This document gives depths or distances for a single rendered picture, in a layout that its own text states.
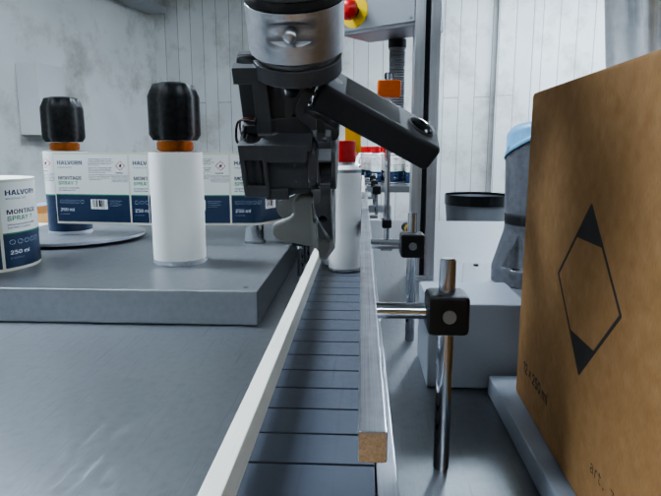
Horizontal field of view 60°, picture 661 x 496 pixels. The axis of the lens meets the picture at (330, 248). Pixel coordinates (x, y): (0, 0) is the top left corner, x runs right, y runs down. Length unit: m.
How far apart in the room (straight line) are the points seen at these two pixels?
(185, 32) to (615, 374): 6.16
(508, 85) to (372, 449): 5.28
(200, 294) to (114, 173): 0.50
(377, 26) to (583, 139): 0.77
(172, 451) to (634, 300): 0.36
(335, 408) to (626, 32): 0.53
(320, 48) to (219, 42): 5.76
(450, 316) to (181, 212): 0.64
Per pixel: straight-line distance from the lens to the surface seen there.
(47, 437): 0.57
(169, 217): 0.98
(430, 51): 1.08
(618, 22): 0.77
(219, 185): 1.19
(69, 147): 1.34
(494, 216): 4.96
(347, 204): 0.89
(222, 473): 0.31
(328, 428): 0.42
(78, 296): 0.89
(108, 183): 1.27
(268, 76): 0.46
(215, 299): 0.82
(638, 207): 0.33
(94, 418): 0.59
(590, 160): 0.39
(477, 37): 5.65
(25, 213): 1.07
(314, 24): 0.44
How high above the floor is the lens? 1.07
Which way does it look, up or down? 10 degrees down
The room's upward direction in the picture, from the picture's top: straight up
